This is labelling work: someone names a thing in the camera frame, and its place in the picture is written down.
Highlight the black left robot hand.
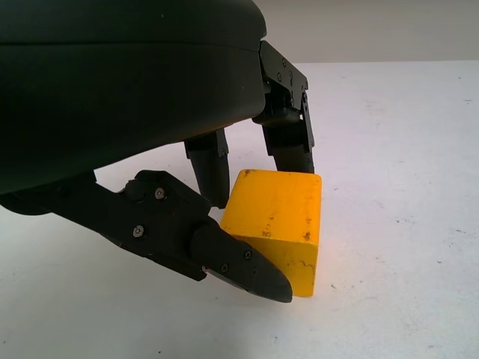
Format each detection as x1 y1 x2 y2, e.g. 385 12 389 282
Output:
0 0 317 304

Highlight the yellow wooden block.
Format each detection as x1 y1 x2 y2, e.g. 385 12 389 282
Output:
219 168 323 298

